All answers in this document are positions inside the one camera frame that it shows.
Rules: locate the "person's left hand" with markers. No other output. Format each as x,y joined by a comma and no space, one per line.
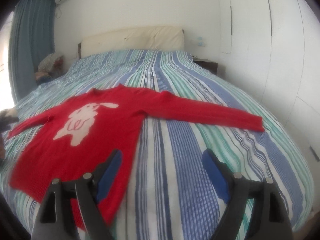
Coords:
2,149

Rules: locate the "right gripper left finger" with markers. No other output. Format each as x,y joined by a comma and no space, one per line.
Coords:
55,219

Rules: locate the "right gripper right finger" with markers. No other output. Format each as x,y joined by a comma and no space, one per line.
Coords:
269,218

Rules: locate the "striped blue green bedspread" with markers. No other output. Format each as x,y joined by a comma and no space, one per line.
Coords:
169,195

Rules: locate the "red rabbit sweater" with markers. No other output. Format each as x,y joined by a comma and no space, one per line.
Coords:
80,133

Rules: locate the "pile of clothes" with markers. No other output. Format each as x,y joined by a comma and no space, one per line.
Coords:
49,68

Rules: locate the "wall power socket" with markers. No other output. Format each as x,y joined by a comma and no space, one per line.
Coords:
201,42

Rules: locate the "cream padded headboard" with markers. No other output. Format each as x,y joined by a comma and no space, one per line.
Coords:
163,38

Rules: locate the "white wardrobe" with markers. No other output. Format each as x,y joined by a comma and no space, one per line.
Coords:
270,49

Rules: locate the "dark wooden nightstand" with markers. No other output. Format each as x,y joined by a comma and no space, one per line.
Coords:
208,65

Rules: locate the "teal curtain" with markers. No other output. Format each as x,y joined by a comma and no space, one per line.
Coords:
31,40

